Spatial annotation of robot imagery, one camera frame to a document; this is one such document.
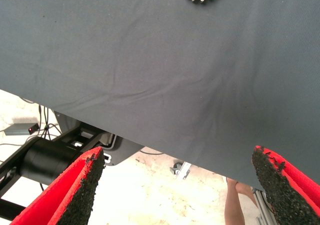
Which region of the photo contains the grey adapter box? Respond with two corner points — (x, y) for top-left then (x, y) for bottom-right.
(4, 123), (40, 136)

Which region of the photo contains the aluminium profile leg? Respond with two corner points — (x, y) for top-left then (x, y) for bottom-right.
(175, 161), (193, 181)

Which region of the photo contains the black floor cable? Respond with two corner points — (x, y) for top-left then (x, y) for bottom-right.
(139, 149), (165, 156)
(37, 104), (62, 142)

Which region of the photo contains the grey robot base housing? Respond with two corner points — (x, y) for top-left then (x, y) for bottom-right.
(53, 111), (145, 166)

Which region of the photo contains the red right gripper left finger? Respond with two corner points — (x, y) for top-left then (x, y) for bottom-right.
(9, 146), (106, 225)

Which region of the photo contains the grey caster wheel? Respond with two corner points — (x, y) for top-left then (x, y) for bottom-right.
(169, 161), (184, 176)

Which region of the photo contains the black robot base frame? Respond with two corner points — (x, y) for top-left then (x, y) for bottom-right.
(0, 124), (111, 222)

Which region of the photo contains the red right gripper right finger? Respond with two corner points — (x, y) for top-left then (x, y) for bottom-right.
(251, 145), (320, 225)

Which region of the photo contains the aluminium profile frame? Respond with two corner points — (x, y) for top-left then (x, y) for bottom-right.
(251, 187), (280, 225)

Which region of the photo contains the person's bare leg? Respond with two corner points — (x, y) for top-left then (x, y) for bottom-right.
(224, 177), (260, 225)

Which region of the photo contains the dark grey table cloth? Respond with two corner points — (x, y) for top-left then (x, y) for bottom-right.
(0, 0), (320, 191)

